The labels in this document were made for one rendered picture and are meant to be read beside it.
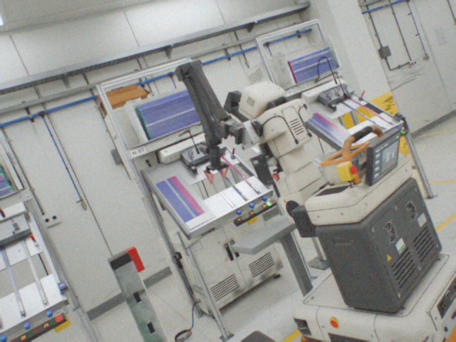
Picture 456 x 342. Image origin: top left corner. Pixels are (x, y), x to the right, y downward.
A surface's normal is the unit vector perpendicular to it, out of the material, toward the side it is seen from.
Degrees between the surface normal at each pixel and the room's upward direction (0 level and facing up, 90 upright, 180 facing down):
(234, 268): 90
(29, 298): 47
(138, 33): 90
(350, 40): 90
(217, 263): 90
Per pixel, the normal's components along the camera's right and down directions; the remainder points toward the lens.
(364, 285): -0.70, 0.35
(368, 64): 0.42, -0.09
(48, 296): 0.04, -0.69
